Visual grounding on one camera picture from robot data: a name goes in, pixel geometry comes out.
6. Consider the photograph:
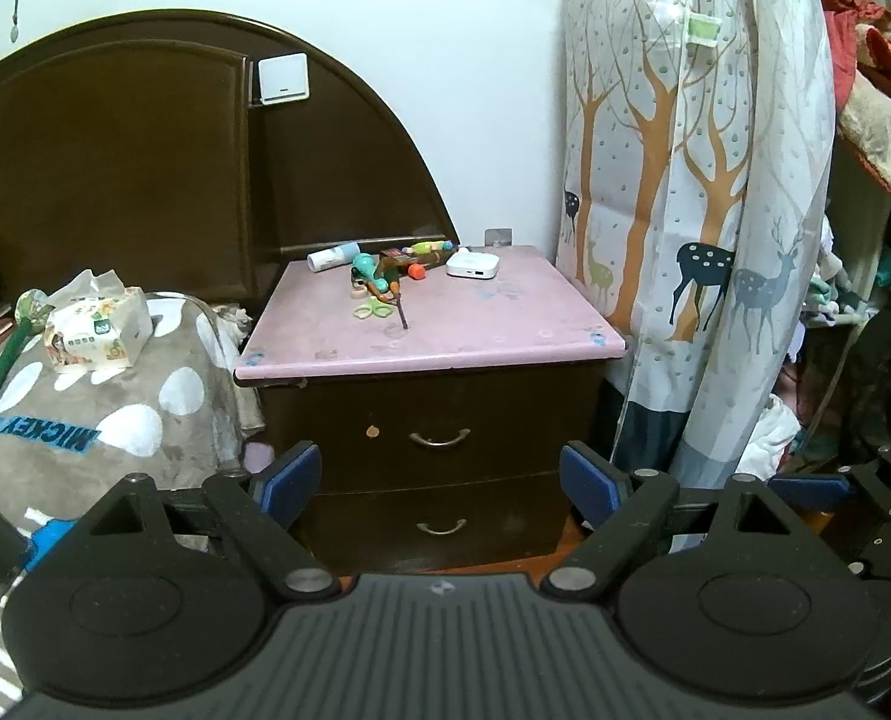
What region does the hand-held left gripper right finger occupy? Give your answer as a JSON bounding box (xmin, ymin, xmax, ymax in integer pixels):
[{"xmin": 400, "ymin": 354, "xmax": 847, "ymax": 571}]
[{"xmin": 539, "ymin": 441, "xmax": 814, "ymax": 605}]

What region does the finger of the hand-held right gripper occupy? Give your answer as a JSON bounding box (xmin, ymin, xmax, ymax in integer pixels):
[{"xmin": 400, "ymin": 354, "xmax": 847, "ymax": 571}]
[{"xmin": 771, "ymin": 446, "xmax": 891, "ymax": 541}]

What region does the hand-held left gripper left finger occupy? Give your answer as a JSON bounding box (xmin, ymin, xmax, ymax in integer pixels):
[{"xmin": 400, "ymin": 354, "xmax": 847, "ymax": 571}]
[{"xmin": 77, "ymin": 441, "xmax": 343, "ymax": 605}]

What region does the dark wooden drawer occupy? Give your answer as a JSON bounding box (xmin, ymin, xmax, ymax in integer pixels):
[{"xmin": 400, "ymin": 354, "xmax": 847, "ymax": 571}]
[
  {"xmin": 295, "ymin": 469, "xmax": 575, "ymax": 575},
  {"xmin": 261, "ymin": 381, "xmax": 609, "ymax": 494}
]

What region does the pink bed sheet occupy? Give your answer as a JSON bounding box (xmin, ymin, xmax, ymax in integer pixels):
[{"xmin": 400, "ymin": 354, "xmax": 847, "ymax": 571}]
[{"xmin": 236, "ymin": 436, "xmax": 278, "ymax": 482}]

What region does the white crumpled cloth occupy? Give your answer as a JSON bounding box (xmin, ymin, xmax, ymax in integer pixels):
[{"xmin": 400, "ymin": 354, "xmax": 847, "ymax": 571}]
[{"xmin": 737, "ymin": 392, "xmax": 803, "ymax": 478}]

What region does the grey spotted cartoon blanket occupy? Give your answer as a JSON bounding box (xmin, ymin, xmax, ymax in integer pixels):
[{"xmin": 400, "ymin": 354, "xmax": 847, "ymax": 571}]
[{"xmin": 0, "ymin": 289, "xmax": 268, "ymax": 720}]

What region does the dark nightstand with pink top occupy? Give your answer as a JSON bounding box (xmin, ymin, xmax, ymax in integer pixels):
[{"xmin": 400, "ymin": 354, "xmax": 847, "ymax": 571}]
[{"xmin": 233, "ymin": 244, "xmax": 628, "ymax": 577}]

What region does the white tube bottle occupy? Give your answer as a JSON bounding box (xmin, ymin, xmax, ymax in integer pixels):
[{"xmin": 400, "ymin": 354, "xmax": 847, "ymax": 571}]
[{"xmin": 307, "ymin": 241, "xmax": 362, "ymax": 273}]

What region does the teal plastic toy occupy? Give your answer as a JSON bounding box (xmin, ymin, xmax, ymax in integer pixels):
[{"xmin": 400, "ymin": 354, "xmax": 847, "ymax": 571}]
[{"xmin": 350, "ymin": 253, "xmax": 401, "ymax": 298}]

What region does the tissue pack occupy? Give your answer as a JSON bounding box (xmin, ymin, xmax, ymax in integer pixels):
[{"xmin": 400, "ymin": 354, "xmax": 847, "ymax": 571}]
[{"xmin": 43, "ymin": 270, "xmax": 154, "ymax": 373}]

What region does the white small box device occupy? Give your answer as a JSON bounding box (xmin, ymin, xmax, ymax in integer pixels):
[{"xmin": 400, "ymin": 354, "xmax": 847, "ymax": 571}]
[{"xmin": 446, "ymin": 247, "xmax": 500, "ymax": 279}]

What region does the tree and deer printed cover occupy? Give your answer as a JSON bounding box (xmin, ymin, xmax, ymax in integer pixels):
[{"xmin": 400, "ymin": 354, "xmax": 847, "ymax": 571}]
[{"xmin": 554, "ymin": 0, "xmax": 838, "ymax": 554}]

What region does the green stick with round head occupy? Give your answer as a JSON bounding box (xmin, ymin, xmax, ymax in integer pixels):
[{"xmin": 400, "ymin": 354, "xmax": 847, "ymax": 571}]
[{"xmin": 0, "ymin": 289, "xmax": 58, "ymax": 422}]

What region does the dark wooden headboard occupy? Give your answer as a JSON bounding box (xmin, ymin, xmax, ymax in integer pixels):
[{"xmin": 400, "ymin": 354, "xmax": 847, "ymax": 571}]
[{"xmin": 0, "ymin": 9, "xmax": 461, "ymax": 323}]

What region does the red and beige blanket pile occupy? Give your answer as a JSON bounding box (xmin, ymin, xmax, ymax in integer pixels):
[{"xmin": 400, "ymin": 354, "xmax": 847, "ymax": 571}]
[{"xmin": 815, "ymin": 0, "xmax": 891, "ymax": 209}]

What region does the orange handled screwdriver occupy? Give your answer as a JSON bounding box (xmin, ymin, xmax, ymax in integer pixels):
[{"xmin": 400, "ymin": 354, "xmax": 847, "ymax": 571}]
[{"xmin": 370, "ymin": 277, "xmax": 410, "ymax": 331}]

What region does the white square wall switch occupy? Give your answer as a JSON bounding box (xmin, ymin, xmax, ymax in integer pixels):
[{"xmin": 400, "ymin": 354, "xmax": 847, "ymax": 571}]
[{"xmin": 256, "ymin": 52, "xmax": 312, "ymax": 107}]

